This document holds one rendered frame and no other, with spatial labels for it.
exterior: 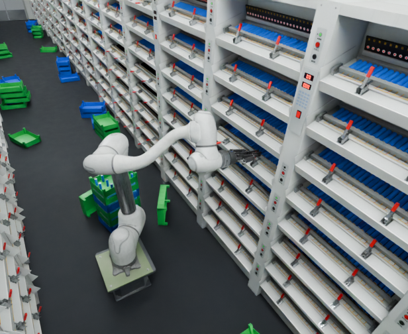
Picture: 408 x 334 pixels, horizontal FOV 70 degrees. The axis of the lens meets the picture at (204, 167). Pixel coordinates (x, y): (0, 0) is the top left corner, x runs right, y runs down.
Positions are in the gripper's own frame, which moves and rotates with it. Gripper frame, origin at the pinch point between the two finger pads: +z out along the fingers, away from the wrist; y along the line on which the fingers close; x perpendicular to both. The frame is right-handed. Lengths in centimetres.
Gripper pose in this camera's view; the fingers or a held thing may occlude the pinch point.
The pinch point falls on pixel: (254, 153)
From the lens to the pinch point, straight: 162.8
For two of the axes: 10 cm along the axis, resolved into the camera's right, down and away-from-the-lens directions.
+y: 5.4, 5.2, -6.6
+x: 2.0, -8.4, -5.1
